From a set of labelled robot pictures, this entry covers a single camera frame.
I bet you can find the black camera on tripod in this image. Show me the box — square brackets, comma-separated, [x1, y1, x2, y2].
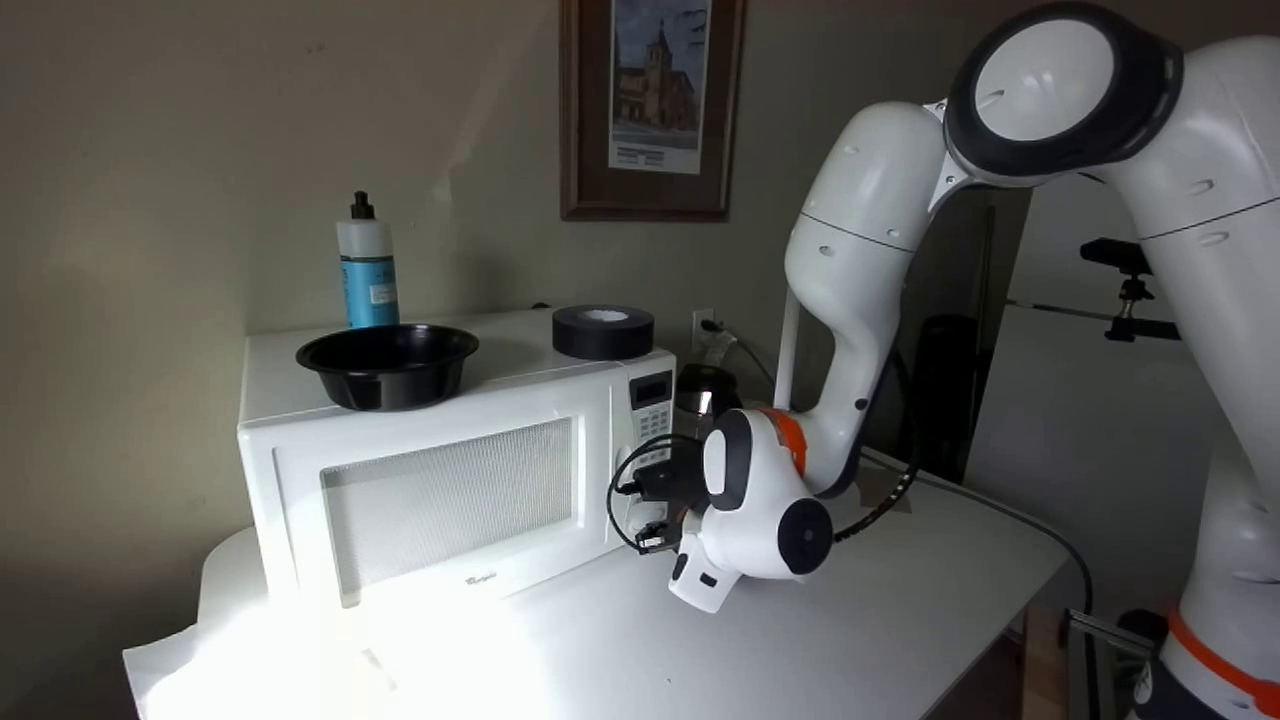
[1082, 236, 1181, 344]

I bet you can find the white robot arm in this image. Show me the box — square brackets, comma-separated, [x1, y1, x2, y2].
[669, 0, 1280, 720]

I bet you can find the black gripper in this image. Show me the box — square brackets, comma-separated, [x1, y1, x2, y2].
[632, 433, 708, 551]

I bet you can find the black bowl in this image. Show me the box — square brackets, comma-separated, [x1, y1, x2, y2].
[296, 326, 480, 413]

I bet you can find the black electric kettle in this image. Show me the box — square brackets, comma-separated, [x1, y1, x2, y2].
[675, 363, 741, 425]

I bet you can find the white microwave oven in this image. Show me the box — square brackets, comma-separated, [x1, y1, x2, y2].
[237, 310, 675, 603]

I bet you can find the framed picture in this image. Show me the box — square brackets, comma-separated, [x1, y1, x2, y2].
[562, 0, 749, 219]

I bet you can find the blue and white bottle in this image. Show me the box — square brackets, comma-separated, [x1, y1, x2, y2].
[335, 192, 401, 329]

